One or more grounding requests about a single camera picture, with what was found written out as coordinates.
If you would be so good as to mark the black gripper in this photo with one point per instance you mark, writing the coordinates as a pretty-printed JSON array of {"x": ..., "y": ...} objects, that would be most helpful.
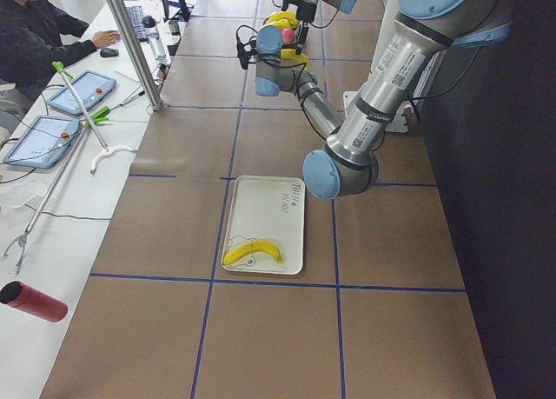
[{"x": 308, "y": 10}]

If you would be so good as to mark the yellow banana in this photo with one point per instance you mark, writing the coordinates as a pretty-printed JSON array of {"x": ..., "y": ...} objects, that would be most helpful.
[
  {"x": 289, "y": 57},
  {"x": 258, "y": 246},
  {"x": 278, "y": 18}
]

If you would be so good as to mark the brown wicker basket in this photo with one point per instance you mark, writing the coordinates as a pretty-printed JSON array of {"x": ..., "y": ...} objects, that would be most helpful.
[{"x": 297, "y": 34}]

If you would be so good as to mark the pink red apple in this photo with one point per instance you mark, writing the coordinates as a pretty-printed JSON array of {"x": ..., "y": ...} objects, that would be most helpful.
[{"x": 288, "y": 36}]

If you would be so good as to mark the clear water bottle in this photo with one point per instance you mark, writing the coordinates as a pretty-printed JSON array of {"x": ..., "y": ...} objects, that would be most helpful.
[{"x": 151, "y": 32}]

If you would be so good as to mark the black keyboard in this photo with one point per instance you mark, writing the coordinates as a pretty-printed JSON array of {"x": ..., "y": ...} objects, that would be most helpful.
[{"x": 135, "y": 15}]

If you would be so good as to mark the white bear print tray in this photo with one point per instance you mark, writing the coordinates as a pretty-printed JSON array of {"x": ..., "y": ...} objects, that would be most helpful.
[{"x": 267, "y": 208}]

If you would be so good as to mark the black computer mouse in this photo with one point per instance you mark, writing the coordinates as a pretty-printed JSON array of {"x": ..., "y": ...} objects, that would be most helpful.
[{"x": 108, "y": 52}]

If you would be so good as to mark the blue teach pendant tablet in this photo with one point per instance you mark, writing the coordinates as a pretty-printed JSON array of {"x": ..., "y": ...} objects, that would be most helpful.
[
  {"x": 44, "y": 142},
  {"x": 92, "y": 87}
]

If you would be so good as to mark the green white reacher grabber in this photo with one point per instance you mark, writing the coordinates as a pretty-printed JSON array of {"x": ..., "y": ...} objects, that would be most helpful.
[{"x": 107, "y": 150}]

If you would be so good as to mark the seated person in black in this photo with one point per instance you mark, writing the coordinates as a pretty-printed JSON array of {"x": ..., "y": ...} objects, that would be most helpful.
[{"x": 31, "y": 42}]

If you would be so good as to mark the red cylindrical bottle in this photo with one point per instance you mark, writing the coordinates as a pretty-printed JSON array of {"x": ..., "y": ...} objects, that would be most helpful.
[{"x": 21, "y": 296}]

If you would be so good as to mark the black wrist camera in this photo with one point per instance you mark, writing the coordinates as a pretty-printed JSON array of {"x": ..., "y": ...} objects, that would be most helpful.
[
  {"x": 286, "y": 3},
  {"x": 246, "y": 53}
]

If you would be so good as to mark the grey aluminium frame post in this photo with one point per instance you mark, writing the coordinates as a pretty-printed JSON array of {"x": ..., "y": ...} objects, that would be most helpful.
[{"x": 118, "y": 10}]

